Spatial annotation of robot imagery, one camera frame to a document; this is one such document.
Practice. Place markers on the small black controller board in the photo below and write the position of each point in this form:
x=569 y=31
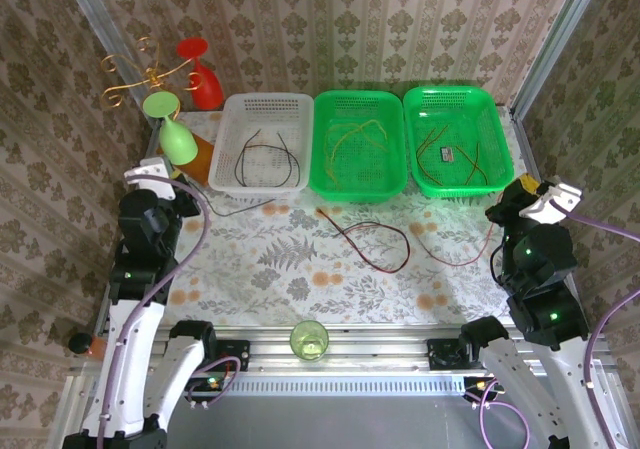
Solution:
x=205 y=383
x=480 y=384

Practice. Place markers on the grey metal panel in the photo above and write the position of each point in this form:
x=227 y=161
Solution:
x=350 y=419

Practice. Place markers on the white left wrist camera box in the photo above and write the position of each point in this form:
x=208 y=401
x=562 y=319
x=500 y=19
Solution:
x=147 y=171

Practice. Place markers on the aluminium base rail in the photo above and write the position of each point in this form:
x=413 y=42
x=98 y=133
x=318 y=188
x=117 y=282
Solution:
x=375 y=349

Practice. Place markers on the orange bottle with black cap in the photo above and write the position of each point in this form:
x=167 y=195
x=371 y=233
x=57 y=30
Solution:
x=82 y=344

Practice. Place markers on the clear green plastic cup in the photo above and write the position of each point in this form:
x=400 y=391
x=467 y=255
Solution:
x=309 y=344

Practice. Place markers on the white plastic basket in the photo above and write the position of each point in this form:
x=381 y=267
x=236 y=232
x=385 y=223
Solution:
x=265 y=114

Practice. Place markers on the aluminium table side rail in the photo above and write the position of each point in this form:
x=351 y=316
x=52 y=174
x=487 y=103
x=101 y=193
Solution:
x=526 y=136
x=149 y=136

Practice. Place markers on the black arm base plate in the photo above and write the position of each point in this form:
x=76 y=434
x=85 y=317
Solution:
x=440 y=354
x=240 y=354

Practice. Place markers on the red plastic wine glass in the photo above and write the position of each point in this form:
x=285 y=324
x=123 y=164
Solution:
x=205 y=89

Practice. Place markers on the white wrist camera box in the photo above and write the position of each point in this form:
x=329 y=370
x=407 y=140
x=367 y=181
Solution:
x=550 y=201
x=147 y=171

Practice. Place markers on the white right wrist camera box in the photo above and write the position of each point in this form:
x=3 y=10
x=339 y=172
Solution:
x=550 y=201

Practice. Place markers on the aluminium frame post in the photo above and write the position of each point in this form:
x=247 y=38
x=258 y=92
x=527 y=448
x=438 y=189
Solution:
x=560 y=39
x=100 y=24

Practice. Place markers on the small basket sticker label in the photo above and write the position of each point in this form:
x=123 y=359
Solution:
x=447 y=154

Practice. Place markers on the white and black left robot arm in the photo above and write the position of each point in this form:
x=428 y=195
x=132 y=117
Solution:
x=130 y=349

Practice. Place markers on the green plastic wine glass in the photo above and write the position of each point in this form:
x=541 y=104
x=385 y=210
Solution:
x=175 y=141

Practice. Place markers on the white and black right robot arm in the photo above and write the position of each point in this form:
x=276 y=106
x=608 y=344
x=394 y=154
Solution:
x=505 y=369

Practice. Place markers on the green plastic basket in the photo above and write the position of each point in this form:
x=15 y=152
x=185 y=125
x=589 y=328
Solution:
x=360 y=169
x=465 y=114

